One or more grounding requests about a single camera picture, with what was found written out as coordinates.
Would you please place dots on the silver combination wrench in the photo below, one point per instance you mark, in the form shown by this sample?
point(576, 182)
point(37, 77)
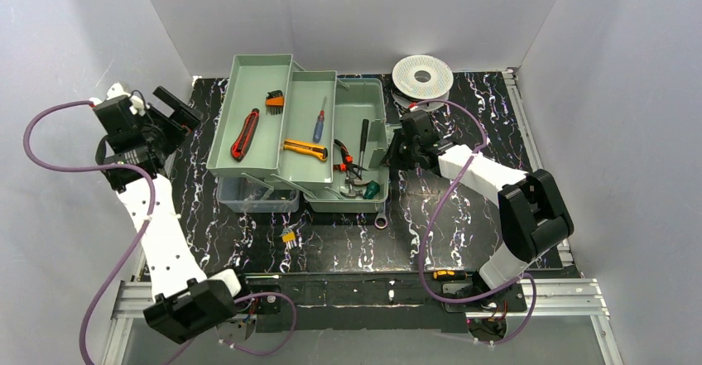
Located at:
point(381, 222)

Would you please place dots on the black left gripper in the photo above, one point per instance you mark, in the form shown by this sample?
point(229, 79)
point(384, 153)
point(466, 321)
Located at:
point(166, 119)

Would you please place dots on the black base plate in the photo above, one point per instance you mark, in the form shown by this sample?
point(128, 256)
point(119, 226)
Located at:
point(381, 302)

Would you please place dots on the red handled pliers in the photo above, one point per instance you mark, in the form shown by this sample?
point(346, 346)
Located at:
point(347, 165)

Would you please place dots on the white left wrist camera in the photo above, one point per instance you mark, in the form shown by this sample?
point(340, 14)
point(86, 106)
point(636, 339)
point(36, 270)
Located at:
point(119, 95)

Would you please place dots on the black marbled table mat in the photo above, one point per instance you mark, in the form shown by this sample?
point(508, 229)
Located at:
point(464, 237)

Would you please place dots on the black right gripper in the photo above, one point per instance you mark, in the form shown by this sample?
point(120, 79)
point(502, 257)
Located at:
point(409, 146)

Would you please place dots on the orange hex key set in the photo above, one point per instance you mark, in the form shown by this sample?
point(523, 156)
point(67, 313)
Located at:
point(275, 102)

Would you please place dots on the small yellow bit holder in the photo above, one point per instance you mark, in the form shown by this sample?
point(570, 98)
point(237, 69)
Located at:
point(289, 238)

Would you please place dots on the orange utility knife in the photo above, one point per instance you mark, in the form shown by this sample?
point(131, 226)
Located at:
point(306, 148)

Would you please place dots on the small black claw hammer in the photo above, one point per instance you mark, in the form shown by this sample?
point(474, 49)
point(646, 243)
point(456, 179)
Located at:
point(353, 188)

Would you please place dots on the red black utility knife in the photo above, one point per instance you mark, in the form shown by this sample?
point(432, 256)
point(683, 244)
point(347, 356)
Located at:
point(241, 145)

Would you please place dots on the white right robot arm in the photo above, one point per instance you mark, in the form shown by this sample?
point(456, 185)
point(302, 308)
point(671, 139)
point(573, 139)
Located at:
point(533, 215)

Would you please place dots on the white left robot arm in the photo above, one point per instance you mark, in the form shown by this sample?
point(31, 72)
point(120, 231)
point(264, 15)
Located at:
point(186, 302)

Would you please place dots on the yellow black screwdriver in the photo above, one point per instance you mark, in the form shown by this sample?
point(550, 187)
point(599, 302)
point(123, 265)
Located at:
point(449, 275)

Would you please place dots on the white filament spool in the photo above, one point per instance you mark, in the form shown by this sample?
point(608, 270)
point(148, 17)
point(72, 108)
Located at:
point(418, 78)

